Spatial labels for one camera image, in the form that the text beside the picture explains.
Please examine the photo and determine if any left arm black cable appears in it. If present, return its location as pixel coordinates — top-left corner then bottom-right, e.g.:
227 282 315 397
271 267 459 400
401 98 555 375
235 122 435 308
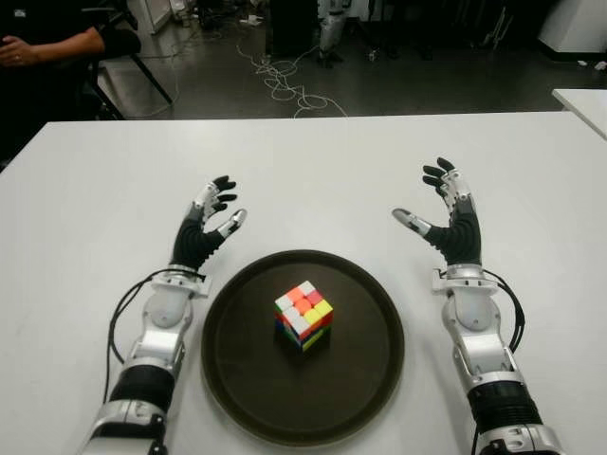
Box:
104 268 206 394

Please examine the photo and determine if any round dark brown tray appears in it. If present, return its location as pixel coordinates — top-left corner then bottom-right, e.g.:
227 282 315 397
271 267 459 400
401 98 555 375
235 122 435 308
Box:
200 248 407 433

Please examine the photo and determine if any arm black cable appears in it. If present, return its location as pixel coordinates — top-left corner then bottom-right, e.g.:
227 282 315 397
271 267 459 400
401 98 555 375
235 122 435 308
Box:
104 268 206 394
481 268 527 353

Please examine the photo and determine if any bystander hand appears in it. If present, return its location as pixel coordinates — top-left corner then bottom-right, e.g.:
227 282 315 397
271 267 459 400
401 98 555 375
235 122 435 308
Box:
0 35 42 67

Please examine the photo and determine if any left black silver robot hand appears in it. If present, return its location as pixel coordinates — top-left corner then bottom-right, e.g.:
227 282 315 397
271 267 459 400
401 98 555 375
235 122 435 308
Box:
170 174 248 279

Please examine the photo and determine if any black monitor screen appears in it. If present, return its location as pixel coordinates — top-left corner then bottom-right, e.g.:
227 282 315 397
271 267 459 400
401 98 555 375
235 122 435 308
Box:
269 0 320 56

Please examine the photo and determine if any black chair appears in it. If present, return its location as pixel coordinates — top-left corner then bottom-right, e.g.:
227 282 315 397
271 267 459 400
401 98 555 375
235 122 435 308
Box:
83 51 175 119

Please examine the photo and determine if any white standing humanoid robot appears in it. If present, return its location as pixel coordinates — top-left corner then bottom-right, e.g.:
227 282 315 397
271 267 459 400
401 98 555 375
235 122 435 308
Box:
316 0 351 68

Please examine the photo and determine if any white machine housing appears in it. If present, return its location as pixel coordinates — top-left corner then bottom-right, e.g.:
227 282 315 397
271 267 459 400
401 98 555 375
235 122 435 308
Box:
538 0 607 53

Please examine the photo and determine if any bystander black shirt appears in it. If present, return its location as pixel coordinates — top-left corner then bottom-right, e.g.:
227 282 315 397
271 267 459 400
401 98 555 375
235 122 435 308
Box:
0 0 142 167

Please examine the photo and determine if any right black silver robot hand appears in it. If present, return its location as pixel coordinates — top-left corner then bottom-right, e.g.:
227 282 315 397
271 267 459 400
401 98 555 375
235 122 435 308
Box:
391 156 484 270

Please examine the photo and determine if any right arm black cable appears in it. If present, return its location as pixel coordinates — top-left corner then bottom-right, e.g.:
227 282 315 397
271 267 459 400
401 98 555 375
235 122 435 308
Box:
481 268 527 353

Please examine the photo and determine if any folded metal stand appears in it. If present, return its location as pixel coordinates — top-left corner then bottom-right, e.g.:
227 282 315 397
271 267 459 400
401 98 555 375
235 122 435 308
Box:
481 0 512 51

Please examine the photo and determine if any tangled white floor cable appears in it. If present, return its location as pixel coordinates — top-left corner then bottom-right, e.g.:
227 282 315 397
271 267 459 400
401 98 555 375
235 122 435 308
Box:
235 35 350 119

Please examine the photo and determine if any multicoloured Rubik's cube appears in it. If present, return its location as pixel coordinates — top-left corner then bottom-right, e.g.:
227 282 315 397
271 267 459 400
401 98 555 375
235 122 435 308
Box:
273 280 335 355

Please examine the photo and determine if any bystander bare forearm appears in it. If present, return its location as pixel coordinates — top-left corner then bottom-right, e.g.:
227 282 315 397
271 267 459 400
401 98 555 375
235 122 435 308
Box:
28 26 105 65

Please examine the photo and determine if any white side table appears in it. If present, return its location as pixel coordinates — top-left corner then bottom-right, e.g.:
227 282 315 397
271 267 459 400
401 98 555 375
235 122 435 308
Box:
552 88 607 138

